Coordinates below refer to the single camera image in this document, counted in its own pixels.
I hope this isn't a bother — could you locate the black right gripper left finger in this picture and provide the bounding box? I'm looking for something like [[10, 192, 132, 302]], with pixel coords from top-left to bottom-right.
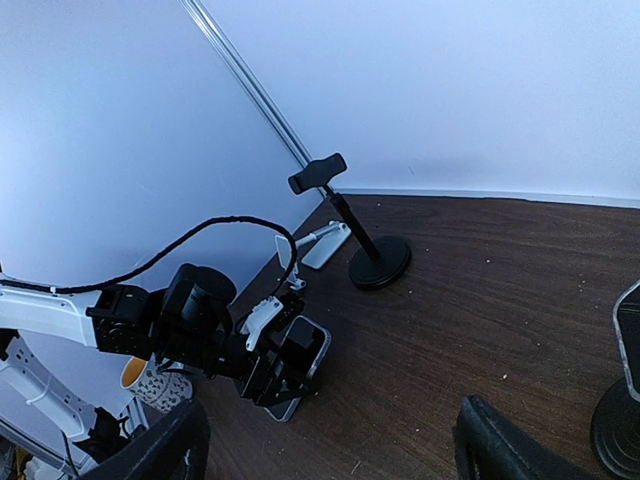
[[84, 399, 210, 480]]

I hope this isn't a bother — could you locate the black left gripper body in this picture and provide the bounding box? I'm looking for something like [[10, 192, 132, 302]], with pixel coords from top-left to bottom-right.
[[213, 321, 310, 407]]

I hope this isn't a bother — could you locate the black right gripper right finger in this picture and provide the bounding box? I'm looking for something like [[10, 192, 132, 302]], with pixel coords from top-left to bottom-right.
[[452, 395, 593, 479]]

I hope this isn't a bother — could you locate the smartphone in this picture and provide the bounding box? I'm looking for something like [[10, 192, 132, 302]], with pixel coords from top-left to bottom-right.
[[279, 315, 332, 379], [612, 280, 639, 401]]

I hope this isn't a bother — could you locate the white folding phone stand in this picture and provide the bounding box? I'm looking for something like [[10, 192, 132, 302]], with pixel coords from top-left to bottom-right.
[[286, 220, 351, 291]]

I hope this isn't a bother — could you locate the black smartphone no case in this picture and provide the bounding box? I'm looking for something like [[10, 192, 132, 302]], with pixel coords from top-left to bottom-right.
[[264, 391, 301, 423]]

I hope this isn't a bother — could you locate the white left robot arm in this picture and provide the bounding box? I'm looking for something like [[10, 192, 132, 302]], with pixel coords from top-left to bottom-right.
[[1, 264, 329, 463]]

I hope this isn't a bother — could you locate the black round-base phone stand rear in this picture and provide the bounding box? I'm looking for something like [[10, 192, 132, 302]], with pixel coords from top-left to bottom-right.
[[590, 378, 639, 480]]

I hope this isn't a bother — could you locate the black round-base stand front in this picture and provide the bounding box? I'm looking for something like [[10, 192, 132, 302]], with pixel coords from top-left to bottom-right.
[[288, 153, 412, 291]]

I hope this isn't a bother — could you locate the floral mug yellow inside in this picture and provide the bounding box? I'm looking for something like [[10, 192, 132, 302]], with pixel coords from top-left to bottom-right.
[[120, 357, 194, 414]]

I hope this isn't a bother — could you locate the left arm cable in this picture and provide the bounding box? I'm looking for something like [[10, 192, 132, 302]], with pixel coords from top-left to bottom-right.
[[0, 214, 299, 296]]

